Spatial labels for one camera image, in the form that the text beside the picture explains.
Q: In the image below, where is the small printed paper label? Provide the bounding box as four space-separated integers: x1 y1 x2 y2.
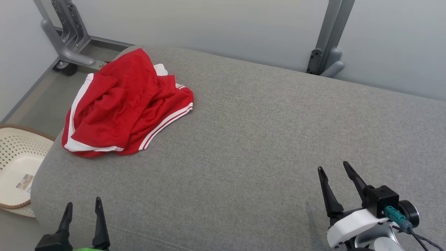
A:
16 174 34 193

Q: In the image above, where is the cream perforated laundry basket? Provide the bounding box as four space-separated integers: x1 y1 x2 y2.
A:
0 124 56 218

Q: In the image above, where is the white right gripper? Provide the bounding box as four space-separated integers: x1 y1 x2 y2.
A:
318 161 389 249

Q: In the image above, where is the grey metal stand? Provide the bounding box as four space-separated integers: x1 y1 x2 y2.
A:
34 0 96 68
306 0 356 78

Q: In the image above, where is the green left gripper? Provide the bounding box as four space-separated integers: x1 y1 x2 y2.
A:
57 197 111 251

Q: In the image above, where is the black caster wheel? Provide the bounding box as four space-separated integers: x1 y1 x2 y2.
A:
52 60 78 76

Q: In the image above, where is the red jersey with white sleeves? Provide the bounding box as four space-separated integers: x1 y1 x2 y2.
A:
62 48 168 158

